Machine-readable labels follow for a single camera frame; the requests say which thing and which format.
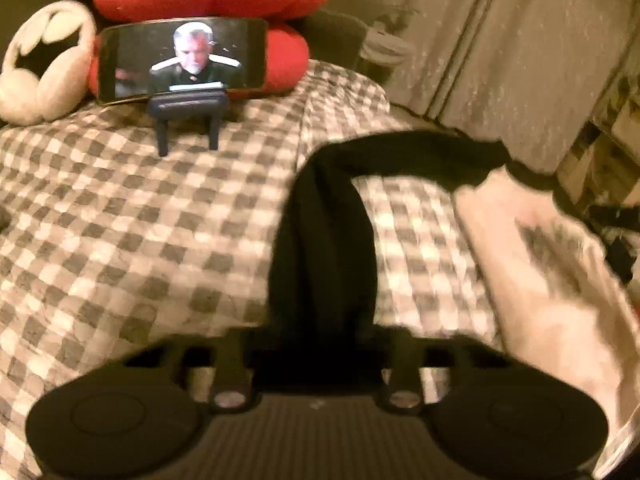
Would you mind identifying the lower red puffy cushion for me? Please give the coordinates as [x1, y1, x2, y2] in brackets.
[86, 22, 312, 101]

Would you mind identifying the grey office chair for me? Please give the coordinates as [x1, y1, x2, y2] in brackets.
[309, 0, 421, 86]

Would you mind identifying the dark grey sofa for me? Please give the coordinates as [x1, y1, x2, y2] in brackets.
[293, 10, 368, 70]

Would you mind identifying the smartphone playing video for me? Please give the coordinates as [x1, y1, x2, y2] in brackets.
[94, 16, 270, 106]

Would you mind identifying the grey star curtain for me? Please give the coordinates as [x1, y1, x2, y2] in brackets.
[385, 0, 639, 172]

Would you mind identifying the wooden shelf unit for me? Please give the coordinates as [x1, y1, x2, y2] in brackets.
[554, 44, 640, 221]

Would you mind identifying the grey checkered quilt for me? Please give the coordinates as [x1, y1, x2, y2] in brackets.
[0, 58, 507, 480]

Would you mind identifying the black and white raglan shirt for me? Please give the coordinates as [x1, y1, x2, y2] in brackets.
[268, 130, 639, 479]

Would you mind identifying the white plush toy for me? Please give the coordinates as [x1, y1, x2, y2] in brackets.
[1, 0, 96, 126]

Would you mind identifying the dark blue phone stand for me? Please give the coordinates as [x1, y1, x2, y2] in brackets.
[146, 90, 229, 157]

